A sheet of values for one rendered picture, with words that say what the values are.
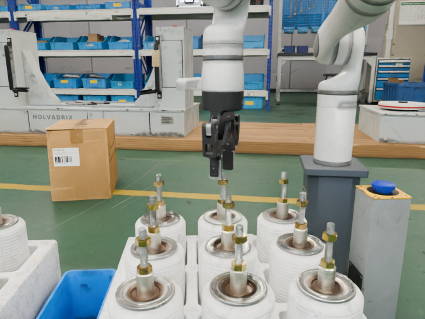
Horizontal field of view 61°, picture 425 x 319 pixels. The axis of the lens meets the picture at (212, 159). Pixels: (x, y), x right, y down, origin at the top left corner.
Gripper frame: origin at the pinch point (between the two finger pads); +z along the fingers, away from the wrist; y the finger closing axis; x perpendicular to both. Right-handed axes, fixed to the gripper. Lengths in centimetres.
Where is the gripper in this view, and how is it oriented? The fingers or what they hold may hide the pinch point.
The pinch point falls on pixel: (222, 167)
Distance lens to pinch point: 68.0
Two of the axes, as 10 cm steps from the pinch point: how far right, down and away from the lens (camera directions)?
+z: 0.0, 9.7, 2.4
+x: -9.3, -0.9, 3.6
